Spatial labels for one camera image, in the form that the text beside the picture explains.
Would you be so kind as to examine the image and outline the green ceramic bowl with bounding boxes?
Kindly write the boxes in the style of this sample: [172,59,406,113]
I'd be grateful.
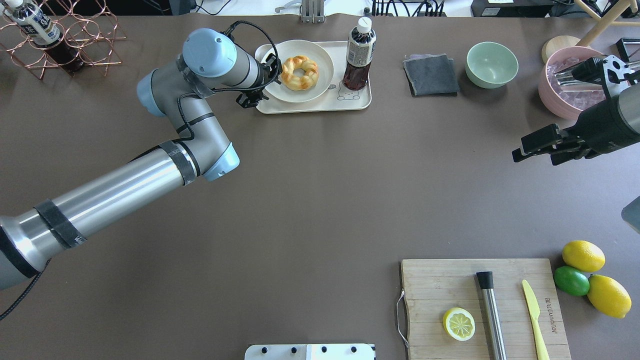
[465,41,520,89]

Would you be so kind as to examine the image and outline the round wooden lid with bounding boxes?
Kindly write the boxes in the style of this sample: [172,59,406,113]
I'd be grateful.
[541,35,581,64]

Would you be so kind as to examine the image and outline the twisted glazed donut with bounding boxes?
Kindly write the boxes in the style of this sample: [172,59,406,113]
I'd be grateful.
[280,55,320,91]

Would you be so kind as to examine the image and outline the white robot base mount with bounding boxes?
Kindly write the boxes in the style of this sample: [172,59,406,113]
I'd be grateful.
[244,342,377,360]

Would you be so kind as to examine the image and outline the pink bowl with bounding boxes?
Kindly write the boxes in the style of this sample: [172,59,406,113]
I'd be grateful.
[538,47,606,121]

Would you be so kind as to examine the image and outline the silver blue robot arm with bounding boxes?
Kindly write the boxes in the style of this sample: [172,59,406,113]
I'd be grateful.
[0,28,281,290]

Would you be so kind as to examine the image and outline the yellow lemon upper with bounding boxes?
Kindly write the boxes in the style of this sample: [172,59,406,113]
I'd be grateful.
[561,240,606,272]

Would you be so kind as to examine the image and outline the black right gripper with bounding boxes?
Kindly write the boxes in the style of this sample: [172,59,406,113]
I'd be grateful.
[511,124,592,166]

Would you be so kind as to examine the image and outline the green lime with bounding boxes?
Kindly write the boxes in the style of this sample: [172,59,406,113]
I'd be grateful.
[553,265,590,297]

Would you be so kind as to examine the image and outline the yellow lemon lower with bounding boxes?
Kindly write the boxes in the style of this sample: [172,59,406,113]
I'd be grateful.
[587,275,633,319]

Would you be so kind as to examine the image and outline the gray folded cloth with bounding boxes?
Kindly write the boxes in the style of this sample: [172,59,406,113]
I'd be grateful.
[402,54,460,97]

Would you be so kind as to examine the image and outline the wooden cutting board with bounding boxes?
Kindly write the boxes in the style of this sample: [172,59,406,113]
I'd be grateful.
[400,259,572,360]

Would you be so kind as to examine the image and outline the cream rectangular tray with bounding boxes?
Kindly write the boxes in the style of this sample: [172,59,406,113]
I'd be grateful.
[257,41,373,114]

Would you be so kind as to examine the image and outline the yellow plastic knife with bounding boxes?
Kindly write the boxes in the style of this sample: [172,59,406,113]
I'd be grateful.
[521,279,550,360]

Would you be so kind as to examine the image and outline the copper wire bottle rack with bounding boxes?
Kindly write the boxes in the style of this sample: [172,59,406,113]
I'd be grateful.
[1,0,127,80]

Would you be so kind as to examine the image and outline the yellow lemon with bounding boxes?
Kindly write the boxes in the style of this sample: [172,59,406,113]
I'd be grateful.
[587,275,633,319]
[561,240,606,272]

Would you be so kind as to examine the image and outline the bottle in wire rack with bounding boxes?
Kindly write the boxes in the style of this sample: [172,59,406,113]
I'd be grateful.
[2,0,85,74]

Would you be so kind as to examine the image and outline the lemon half slice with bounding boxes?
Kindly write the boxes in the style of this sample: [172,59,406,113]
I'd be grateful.
[442,307,476,342]

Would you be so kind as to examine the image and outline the steel muddler stick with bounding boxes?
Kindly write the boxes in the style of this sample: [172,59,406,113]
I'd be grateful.
[476,271,508,360]

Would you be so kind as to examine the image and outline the dark tea bottle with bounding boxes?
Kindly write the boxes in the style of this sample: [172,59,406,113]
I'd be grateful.
[342,17,377,91]

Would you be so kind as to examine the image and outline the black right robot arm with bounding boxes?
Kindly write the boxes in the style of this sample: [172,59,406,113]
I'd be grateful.
[512,85,640,166]

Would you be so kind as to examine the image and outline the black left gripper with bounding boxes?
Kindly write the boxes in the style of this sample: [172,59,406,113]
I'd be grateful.
[235,50,282,109]

